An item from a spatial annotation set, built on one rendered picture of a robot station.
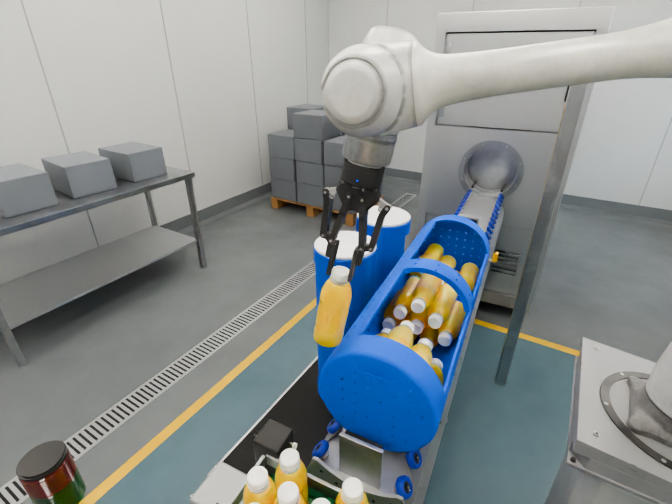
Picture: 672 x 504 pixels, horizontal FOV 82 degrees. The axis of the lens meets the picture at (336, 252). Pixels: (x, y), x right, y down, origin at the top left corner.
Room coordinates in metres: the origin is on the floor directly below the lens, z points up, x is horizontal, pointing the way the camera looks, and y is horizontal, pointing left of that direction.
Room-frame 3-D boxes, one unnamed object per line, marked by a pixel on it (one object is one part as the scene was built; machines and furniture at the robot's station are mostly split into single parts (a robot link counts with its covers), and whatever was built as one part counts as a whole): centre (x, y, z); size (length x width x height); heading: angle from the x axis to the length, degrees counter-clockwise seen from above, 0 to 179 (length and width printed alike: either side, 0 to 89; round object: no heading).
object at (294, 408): (1.57, -0.04, 0.07); 1.50 x 0.52 x 0.15; 149
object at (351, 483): (0.44, -0.03, 1.07); 0.04 x 0.04 x 0.02
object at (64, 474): (0.37, 0.44, 1.23); 0.06 x 0.06 x 0.04
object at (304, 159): (4.76, 0.11, 0.59); 1.20 x 0.80 x 1.19; 59
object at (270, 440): (0.60, 0.14, 0.95); 0.10 x 0.07 x 0.10; 64
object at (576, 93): (1.75, -1.01, 0.85); 0.06 x 0.06 x 1.70; 64
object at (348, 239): (1.55, -0.04, 1.03); 0.28 x 0.28 x 0.01
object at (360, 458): (0.56, -0.06, 0.99); 0.10 x 0.02 x 0.12; 64
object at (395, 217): (1.89, -0.25, 1.03); 0.28 x 0.28 x 0.01
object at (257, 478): (0.46, 0.15, 1.07); 0.04 x 0.04 x 0.02
